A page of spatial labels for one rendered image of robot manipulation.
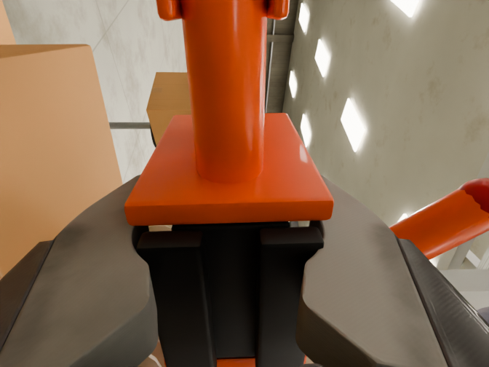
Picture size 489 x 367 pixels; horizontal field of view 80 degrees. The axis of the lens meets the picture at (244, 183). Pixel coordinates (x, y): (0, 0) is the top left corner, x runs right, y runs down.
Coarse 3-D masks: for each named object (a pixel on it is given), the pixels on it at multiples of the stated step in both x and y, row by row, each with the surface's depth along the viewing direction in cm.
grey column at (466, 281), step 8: (448, 272) 171; (456, 272) 171; (464, 272) 171; (472, 272) 171; (480, 272) 171; (488, 272) 172; (448, 280) 166; (456, 280) 166; (464, 280) 166; (472, 280) 166; (480, 280) 166; (488, 280) 166; (456, 288) 161; (464, 288) 161; (472, 288) 161; (480, 288) 161; (488, 288) 161; (464, 296) 161; (472, 296) 162; (480, 296) 162; (488, 296) 162; (472, 304) 165; (480, 304) 165; (488, 304) 166
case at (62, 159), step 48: (0, 48) 22; (48, 48) 22; (0, 96) 16; (48, 96) 20; (96, 96) 28; (0, 144) 16; (48, 144) 20; (96, 144) 27; (0, 192) 16; (48, 192) 20; (96, 192) 27; (0, 240) 16; (48, 240) 20
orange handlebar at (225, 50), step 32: (160, 0) 6; (192, 0) 7; (224, 0) 6; (256, 0) 7; (288, 0) 7; (192, 32) 7; (224, 32) 7; (256, 32) 7; (192, 64) 8; (224, 64) 7; (256, 64) 8; (192, 96) 8; (224, 96) 8; (256, 96) 8; (224, 128) 8; (256, 128) 8; (224, 160) 8; (256, 160) 9
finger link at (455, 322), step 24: (408, 240) 8; (408, 264) 7; (432, 264) 7; (432, 288) 7; (432, 312) 6; (456, 312) 6; (456, 336) 6; (480, 336) 6; (456, 360) 5; (480, 360) 5
